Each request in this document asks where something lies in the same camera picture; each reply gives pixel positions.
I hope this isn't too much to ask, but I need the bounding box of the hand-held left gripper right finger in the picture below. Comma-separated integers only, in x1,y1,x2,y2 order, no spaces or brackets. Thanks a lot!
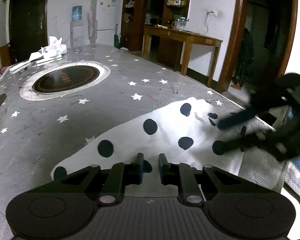
159,153,270,204

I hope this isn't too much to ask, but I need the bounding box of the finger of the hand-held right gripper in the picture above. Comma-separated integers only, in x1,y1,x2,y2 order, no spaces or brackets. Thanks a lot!
222,129,290,162
217,105,260,131

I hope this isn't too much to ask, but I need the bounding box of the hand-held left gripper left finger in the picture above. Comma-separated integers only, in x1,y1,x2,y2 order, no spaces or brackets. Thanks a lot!
32,152,145,204

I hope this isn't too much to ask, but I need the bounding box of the white polka dot garment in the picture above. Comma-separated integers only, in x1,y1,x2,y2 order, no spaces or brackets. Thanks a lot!
51,96,245,198

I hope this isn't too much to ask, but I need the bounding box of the dark clothing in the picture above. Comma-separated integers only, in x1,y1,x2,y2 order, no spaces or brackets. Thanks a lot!
231,27,255,90

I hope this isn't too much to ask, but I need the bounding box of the wooden side table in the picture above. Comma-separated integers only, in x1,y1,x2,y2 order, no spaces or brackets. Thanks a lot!
142,25,223,88

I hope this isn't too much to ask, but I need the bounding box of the glass jar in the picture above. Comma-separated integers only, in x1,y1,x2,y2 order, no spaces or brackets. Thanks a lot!
172,15,190,30

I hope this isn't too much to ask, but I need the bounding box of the green broom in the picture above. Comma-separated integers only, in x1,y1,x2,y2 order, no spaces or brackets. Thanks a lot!
114,24,128,50

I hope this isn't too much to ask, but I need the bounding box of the white flat box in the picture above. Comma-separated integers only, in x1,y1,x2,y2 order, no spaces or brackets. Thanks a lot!
36,56,63,64

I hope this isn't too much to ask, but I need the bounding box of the tall wooden cabinet with boxes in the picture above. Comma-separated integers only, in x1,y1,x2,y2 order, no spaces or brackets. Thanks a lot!
120,0,193,53

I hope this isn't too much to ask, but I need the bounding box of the pile of white pink paper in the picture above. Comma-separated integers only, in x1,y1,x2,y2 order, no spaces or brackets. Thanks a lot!
30,36,67,60

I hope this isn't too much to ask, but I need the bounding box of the white water dispenser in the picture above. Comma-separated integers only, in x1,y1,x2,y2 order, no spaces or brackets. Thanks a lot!
70,21,86,47

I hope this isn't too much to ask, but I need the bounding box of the white refrigerator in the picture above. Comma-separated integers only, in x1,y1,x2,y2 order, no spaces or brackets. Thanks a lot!
91,0,116,47

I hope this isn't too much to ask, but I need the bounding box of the pink hanging towel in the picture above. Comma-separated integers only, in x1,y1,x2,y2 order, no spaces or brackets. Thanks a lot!
87,11,94,37

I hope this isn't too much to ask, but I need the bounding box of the blue water bottle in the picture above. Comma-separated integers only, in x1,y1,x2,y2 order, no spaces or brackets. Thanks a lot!
72,6,83,22

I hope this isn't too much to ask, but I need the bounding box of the dark wooden door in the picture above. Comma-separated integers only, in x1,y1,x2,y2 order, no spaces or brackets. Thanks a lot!
9,0,50,64

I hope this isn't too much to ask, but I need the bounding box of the wooden door frame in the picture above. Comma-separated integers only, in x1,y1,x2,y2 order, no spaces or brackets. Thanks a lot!
216,0,298,93

